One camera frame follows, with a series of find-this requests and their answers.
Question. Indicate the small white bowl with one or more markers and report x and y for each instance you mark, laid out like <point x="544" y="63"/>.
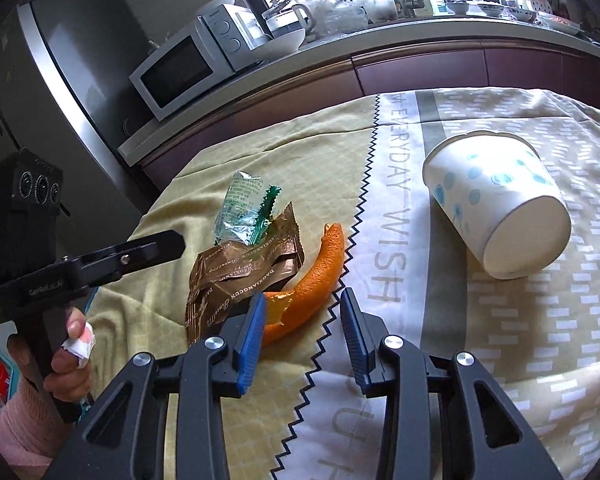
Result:
<point x="215" y="4"/>

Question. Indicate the white microwave oven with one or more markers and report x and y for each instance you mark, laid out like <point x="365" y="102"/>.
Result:
<point x="175" y="75"/>

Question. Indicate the glass kettle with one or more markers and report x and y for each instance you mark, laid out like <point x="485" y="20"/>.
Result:
<point x="290" y="15"/>

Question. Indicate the wide white bowl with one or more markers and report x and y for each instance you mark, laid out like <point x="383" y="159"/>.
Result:
<point x="282" y="42"/>

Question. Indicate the silver refrigerator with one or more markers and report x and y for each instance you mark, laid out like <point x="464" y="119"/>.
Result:
<point x="80" y="60"/>

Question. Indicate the brown snack wrapper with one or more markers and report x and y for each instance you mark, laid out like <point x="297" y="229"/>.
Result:
<point x="240" y="275"/>

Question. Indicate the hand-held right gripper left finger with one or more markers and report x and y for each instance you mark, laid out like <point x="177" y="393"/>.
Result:
<point x="250" y="345"/>

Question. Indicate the plate with food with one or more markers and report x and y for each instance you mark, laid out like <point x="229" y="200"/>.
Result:
<point x="557" y="24"/>

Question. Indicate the pile of clear plastic containers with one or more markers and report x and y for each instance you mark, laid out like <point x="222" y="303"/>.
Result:
<point x="350" y="10"/>

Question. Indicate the round dotted paper cup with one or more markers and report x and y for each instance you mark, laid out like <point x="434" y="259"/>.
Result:
<point x="480" y="200"/>

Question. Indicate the green clear plastic wrapper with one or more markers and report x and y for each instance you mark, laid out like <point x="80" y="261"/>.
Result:
<point x="240" y="205"/>

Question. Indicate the kitchen counter with brown cabinets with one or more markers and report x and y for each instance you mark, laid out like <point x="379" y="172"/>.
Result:
<point x="430" y="70"/>

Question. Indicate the yellow patterned tablecloth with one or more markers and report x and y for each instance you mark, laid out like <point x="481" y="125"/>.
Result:
<point x="530" y="335"/>

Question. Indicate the long orange peel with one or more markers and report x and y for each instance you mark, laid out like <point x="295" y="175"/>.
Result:
<point x="325" y="265"/>

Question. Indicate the person's left forearm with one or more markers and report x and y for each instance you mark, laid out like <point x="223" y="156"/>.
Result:
<point x="20" y="430"/>

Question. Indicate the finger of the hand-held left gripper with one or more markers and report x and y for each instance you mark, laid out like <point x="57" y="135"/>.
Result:
<point x="145" y="252"/>

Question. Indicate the blue patterned bowl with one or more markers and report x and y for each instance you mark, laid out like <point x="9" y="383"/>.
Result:
<point x="520" y="14"/>
<point x="489" y="9"/>
<point x="457" y="5"/>

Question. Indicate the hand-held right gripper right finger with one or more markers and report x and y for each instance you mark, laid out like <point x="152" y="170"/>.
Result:
<point x="357" y="345"/>

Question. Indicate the person's left hand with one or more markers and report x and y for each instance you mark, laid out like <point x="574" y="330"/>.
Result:
<point x="72" y="375"/>

